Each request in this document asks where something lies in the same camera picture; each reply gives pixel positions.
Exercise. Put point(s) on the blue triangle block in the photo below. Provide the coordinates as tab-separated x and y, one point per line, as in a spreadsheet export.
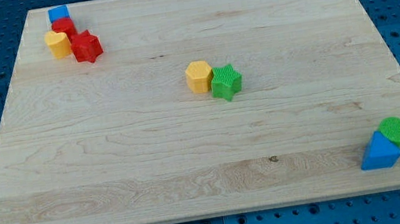
380	153

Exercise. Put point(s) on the green circle block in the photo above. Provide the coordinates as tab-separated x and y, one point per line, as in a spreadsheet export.
390	128

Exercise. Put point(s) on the wooden board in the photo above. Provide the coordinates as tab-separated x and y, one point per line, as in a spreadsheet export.
124	140

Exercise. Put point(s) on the yellow hexagon block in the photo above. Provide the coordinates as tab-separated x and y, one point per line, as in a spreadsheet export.
199	76

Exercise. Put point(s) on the green star block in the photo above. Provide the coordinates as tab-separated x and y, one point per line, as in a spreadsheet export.
226	82

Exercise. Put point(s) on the red star block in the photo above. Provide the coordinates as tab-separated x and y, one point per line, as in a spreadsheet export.
86	47

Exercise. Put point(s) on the yellow heart block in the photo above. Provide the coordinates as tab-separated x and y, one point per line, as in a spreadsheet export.
58	44

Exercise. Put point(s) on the red cylinder block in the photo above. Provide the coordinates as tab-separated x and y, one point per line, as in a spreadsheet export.
66	25

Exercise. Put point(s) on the blue cube block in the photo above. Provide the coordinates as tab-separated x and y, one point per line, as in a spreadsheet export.
58	12

